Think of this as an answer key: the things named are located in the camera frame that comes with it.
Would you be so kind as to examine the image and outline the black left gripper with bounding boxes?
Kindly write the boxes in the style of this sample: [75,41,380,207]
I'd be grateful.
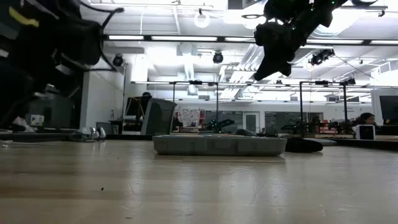
[0,34,73,126]

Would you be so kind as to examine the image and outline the white round ceiling light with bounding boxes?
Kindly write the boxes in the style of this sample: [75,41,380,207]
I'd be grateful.
[193,11,211,29]

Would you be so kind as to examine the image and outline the white printed poster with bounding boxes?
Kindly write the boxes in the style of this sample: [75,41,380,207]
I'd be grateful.
[177,108,206,128]

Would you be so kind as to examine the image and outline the grey plastic tool case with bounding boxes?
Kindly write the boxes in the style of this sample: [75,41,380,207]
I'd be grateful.
[152,133,288,157]

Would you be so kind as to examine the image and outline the small white carton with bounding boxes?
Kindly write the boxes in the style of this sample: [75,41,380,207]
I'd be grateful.
[30,114,45,127]

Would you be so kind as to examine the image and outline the white glass door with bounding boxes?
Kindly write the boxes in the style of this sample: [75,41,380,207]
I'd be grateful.
[243,111,259,134]

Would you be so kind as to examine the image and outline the cluttered background workbench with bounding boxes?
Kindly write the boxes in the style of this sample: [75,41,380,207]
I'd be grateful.
[281,116,357,139]

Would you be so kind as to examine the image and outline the black metal rig frame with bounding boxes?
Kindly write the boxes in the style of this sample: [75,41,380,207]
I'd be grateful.
[0,132,398,152]

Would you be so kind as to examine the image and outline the ceiling light strip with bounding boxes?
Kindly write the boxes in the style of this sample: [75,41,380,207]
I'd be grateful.
[108,34,256,43]
[306,37,398,45]

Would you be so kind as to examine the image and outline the yellow cable tag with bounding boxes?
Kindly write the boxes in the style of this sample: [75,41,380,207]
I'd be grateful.
[8,6,40,29]

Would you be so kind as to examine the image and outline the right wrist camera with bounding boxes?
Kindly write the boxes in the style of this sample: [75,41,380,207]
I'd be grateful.
[254,21,285,48]

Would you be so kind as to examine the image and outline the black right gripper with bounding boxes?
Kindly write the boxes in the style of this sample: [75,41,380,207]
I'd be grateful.
[253,18,312,82]

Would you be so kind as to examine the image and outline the black ceiling spotlights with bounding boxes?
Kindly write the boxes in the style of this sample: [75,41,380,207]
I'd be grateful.
[308,48,336,67]

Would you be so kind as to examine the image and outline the silver ventilation duct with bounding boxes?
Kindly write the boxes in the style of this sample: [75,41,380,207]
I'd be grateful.
[292,48,315,68]

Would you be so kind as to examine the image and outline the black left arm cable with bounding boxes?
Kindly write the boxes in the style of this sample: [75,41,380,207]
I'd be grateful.
[79,0,126,73]

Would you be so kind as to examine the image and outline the black background desk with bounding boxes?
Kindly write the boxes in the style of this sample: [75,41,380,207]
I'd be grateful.
[108,119,144,135]

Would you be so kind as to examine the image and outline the black computer monitor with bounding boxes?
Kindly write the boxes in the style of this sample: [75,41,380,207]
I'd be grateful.
[125,95,142,117]
[378,95,398,121]

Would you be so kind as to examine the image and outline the white box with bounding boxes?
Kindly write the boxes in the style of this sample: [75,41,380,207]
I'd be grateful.
[356,124,376,141]

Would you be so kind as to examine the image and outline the person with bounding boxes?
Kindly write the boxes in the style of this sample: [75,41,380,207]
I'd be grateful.
[11,116,35,133]
[354,112,381,127]
[139,91,154,124]

